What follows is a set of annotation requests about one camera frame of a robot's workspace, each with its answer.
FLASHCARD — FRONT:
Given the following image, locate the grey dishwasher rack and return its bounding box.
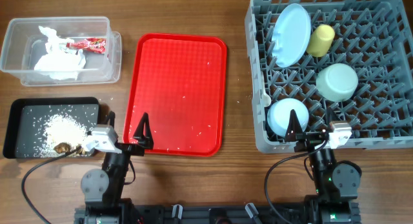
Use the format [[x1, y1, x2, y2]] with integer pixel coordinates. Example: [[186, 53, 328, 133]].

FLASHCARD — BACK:
[[245, 0, 412, 154]]

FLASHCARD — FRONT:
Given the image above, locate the light blue round plate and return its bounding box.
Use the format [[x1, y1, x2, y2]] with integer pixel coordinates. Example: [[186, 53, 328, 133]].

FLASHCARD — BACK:
[[272, 3, 311, 68]]

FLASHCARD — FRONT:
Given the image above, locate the red snack wrapper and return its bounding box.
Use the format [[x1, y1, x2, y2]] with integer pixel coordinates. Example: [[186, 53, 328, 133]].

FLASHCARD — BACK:
[[66, 37, 106, 54]]

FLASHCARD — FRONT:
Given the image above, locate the black rectangular tray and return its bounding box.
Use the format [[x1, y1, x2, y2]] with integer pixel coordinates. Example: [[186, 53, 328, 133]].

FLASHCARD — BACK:
[[3, 97, 100, 159]]

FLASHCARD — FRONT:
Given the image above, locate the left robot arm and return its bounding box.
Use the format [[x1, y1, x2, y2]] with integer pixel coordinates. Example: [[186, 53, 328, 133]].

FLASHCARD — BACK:
[[74, 112, 154, 224]]

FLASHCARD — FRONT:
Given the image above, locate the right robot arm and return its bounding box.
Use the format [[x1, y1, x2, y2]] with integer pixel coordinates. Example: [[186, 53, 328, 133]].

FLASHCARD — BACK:
[[285, 108, 362, 223]]

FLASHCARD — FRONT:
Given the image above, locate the white napkin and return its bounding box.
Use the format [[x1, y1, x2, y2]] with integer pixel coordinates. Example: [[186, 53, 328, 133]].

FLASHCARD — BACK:
[[34, 26, 86, 80]]

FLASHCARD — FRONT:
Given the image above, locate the red serving tray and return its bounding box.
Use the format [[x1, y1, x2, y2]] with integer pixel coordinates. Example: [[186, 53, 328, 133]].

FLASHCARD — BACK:
[[123, 34, 227, 157]]

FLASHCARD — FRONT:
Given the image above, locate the green bowl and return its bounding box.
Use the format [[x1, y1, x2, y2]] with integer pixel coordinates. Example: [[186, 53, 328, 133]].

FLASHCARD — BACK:
[[316, 63, 358, 102], [267, 98, 309, 137]]

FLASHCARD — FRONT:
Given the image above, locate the yellow plastic cup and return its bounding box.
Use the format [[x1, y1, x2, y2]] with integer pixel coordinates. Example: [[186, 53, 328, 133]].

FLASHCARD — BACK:
[[306, 25, 335, 57]]

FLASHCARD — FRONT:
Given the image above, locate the white plastic spoon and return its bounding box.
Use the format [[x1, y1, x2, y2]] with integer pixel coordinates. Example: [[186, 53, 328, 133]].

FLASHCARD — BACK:
[[261, 86, 272, 107]]

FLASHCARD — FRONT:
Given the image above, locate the food scraps and rice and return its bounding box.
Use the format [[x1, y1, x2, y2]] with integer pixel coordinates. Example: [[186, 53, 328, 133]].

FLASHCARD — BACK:
[[15, 111, 97, 158]]

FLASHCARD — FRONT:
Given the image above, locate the clear plastic waste bin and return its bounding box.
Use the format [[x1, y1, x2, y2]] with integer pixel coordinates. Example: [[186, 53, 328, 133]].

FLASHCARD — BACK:
[[1, 16, 122, 87]]

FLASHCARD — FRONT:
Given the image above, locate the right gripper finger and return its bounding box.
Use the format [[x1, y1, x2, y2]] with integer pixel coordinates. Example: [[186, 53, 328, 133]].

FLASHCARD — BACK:
[[285, 109, 303, 142], [326, 107, 339, 123]]

